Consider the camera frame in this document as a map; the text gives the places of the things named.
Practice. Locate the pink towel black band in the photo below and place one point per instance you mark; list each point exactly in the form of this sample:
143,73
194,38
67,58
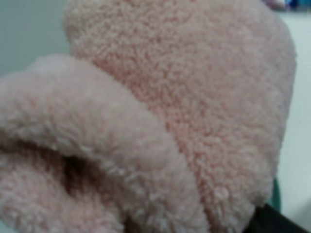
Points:
168,116

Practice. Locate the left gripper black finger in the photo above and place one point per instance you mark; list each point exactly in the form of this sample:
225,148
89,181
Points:
268,220

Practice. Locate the teal round plate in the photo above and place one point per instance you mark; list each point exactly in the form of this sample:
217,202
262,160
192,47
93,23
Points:
275,200

